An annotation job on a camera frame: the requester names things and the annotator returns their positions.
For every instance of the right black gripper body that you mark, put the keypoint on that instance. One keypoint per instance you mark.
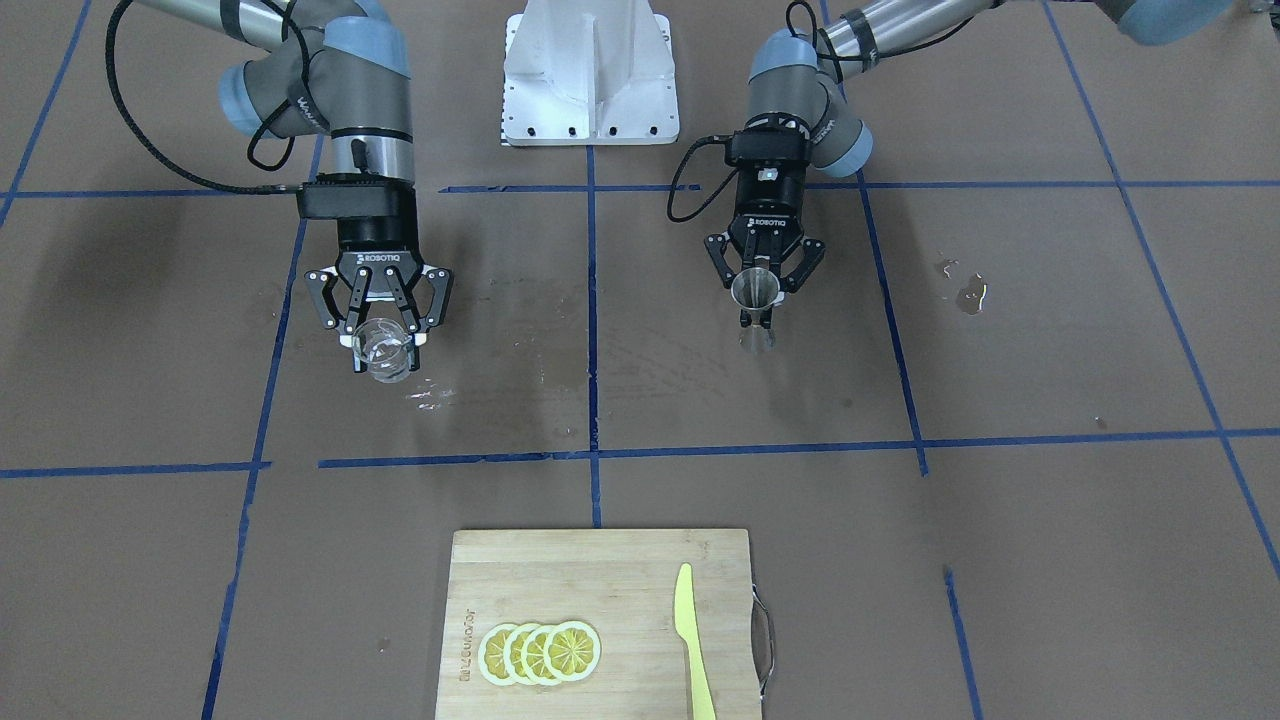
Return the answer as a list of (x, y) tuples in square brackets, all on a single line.
[(378, 236)]

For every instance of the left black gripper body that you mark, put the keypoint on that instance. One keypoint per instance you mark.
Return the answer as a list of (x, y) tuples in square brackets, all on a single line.
[(768, 207)]

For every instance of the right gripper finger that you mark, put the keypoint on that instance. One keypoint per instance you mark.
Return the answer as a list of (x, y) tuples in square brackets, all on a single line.
[(418, 334), (348, 340)]

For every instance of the steel double jigger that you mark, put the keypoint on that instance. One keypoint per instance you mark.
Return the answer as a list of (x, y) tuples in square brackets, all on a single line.
[(756, 288)]

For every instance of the clear glass cup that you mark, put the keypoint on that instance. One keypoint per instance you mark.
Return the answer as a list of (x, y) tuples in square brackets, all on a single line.
[(383, 345)]

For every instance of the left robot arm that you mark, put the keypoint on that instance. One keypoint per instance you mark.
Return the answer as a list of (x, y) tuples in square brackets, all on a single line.
[(800, 120)]

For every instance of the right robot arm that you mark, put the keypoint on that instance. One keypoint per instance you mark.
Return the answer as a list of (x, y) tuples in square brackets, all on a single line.
[(339, 70)]

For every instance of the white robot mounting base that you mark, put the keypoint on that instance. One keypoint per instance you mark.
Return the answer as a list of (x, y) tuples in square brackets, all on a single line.
[(589, 73)]

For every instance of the wooden cutting board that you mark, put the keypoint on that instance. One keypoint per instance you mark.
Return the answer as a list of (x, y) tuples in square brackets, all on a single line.
[(621, 582)]

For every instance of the yellow plastic knife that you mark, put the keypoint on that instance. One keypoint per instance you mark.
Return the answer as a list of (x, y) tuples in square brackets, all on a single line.
[(687, 629)]

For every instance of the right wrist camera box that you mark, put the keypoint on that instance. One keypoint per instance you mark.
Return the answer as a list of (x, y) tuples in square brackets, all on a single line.
[(336, 196)]

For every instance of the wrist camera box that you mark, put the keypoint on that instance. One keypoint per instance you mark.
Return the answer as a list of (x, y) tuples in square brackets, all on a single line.
[(768, 147), (336, 196)]

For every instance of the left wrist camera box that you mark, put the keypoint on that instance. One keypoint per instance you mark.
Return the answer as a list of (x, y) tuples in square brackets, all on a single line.
[(768, 147)]

